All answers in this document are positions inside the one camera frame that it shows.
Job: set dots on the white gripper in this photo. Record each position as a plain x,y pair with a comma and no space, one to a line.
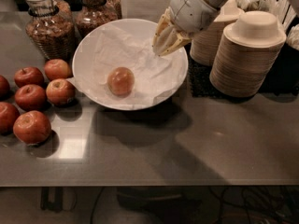
193,10

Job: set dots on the red-yellow apple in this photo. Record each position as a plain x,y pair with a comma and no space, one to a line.
121,81

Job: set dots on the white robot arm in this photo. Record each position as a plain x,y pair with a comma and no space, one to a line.
181,21

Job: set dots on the white paper bowl liner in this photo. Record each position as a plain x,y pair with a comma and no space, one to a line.
137,66

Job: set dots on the large white bowl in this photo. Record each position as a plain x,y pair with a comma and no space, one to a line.
102,41

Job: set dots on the red apple back right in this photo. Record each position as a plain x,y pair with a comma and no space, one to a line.
57,68

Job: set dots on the red apple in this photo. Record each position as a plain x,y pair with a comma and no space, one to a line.
28,75
60,92
57,68
32,127
30,97

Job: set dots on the red apple middle right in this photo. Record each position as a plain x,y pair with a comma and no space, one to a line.
60,92

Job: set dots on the red apple back left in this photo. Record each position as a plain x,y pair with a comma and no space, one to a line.
28,75

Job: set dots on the red apple middle left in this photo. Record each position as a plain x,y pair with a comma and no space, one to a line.
30,97

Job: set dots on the red apple front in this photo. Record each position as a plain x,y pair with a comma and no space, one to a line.
32,127

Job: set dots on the red apple left back edge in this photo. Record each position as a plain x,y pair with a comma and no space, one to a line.
4,86

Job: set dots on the red apple edge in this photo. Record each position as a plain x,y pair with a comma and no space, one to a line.
4,86
8,115

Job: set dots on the red apple left front edge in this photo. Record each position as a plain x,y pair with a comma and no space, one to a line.
8,115

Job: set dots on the rear stack paper bowls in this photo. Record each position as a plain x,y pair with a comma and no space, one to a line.
205,45

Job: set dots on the stack paper bowls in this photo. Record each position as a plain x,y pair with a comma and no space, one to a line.
205,45
246,53

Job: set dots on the white sign card left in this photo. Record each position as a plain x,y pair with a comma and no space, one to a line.
150,10

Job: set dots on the glass granola jar right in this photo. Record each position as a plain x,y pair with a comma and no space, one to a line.
95,13

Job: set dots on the glass granola jar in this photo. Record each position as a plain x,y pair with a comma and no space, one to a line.
95,13
51,30

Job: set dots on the front stack paper bowls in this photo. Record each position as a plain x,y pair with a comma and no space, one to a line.
246,53

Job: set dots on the white plastic cutlery bunch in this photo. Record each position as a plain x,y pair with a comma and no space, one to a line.
280,6

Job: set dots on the glass granola jar left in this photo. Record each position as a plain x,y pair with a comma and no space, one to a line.
51,30

